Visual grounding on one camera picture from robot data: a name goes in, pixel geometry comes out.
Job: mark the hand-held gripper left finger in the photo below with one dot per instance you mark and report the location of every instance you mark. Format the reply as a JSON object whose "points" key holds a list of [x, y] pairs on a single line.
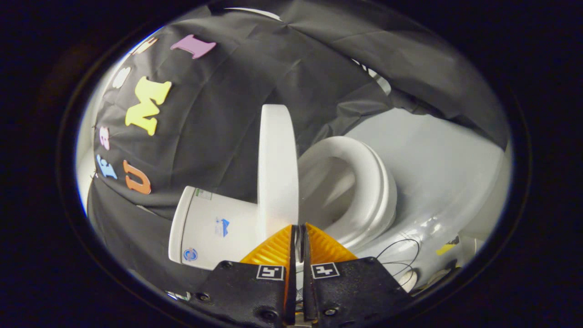
{"points": [[291, 300]]}

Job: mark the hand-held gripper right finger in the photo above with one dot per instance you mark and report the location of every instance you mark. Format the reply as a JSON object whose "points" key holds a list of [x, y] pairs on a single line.
{"points": [[308, 296]]}

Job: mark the white toilet lid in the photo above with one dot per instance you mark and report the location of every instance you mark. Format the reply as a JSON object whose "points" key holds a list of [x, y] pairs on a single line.
{"points": [[277, 173]]}

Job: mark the white toilet bowl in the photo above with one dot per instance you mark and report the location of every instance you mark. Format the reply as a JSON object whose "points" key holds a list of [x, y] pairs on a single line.
{"points": [[330, 191]]}

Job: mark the white toilet tank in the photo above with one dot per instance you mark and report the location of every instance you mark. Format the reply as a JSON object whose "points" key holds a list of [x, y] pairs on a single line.
{"points": [[205, 228]]}

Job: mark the white toilet seat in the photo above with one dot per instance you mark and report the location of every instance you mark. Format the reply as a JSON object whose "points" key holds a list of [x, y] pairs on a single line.
{"points": [[375, 191]]}

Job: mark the yellow tape piece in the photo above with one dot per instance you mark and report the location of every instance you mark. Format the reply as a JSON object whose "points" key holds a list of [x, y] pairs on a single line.
{"points": [[446, 248]]}

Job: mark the black backdrop cloth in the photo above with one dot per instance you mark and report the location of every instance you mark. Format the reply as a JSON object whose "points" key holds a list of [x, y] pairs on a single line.
{"points": [[227, 114]]}

